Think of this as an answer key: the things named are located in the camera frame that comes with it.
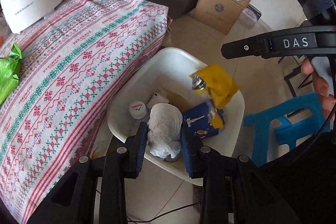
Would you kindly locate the person's right hand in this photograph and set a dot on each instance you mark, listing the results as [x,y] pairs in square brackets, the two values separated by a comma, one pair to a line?
[320,86]

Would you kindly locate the blue white carton box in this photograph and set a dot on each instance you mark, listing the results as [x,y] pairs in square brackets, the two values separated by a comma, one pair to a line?
[198,123]

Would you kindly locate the patterned striped tablecloth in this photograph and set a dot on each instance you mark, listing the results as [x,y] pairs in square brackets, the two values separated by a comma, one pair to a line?
[73,63]

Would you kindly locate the blue plastic stool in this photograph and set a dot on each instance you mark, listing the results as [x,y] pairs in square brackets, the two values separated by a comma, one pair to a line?
[287,132]

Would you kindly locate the green snack bag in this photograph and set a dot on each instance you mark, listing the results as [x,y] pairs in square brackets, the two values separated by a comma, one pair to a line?
[10,67]

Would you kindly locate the lower cardboard box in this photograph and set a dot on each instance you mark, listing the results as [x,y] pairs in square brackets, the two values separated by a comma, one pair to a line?
[220,15]

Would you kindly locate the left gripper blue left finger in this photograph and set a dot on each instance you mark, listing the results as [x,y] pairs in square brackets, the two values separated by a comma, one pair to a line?
[72,199]

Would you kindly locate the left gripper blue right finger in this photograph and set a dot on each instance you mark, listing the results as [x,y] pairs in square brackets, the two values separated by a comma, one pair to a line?
[228,183]

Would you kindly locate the white plastic trash bin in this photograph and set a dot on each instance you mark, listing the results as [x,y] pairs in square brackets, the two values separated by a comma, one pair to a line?
[169,69]

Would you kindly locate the yellow wrapper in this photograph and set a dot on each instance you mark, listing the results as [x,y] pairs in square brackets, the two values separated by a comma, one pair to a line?
[218,86]

